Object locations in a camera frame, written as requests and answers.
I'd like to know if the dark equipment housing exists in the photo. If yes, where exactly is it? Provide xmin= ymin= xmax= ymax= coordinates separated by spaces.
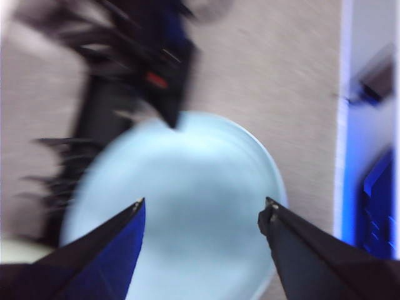
xmin=348 ymin=51 xmax=396 ymax=109
xmin=362 ymin=149 xmax=399 ymax=260

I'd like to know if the light blue round plate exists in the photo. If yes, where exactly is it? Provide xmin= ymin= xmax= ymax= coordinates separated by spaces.
xmin=61 ymin=111 xmax=288 ymax=300

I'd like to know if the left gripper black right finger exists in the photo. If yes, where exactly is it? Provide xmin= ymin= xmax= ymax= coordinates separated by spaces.
xmin=257 ymin=196 xmax=400 ymax=300

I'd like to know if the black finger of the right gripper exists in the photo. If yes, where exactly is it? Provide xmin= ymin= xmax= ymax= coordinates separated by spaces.
xmin=137 ymin=56 xmax=198 ymax=129

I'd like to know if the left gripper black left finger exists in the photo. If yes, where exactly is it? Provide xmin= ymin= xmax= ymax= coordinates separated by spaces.
xmin=0 ymin=197 xmax=146 ymax=300

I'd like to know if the black plastic plate rack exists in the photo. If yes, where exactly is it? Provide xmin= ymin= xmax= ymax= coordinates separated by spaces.
xmin=14 ymin=6 xmax=141 ymax=248

